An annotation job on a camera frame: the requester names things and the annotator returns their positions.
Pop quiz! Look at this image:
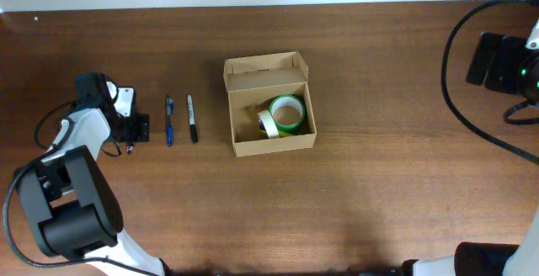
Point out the yellow highlighter marker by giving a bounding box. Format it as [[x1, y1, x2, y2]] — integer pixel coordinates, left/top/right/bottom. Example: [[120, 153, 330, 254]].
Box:
[[259, 129, 294, 139]]

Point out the white masking tape roll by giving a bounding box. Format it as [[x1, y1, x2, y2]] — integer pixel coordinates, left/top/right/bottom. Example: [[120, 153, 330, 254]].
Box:
[[258, 110, 280, 139]]

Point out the blue pen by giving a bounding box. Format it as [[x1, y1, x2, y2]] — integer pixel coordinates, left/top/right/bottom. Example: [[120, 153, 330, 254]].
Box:
[[166, 94, 173, 146]]

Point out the black sharpie marker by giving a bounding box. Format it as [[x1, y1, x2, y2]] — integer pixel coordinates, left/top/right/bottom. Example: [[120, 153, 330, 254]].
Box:
[[186, 94, 198, 144]]

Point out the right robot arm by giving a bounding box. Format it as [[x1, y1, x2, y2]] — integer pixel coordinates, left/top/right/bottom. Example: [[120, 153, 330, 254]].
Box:
[[400, 0, 538, 276]]

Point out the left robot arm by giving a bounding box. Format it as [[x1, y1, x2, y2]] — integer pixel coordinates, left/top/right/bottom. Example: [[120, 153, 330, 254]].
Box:
[[3, 72, 172, 275]]

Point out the cardboard box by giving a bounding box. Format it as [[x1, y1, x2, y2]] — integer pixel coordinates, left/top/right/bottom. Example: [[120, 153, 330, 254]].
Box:
[[223, 51, 317, 157]]

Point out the green tape roll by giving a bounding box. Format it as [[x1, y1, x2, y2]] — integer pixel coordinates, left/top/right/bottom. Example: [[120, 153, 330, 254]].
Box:
[[269, 94, 306, 134]]

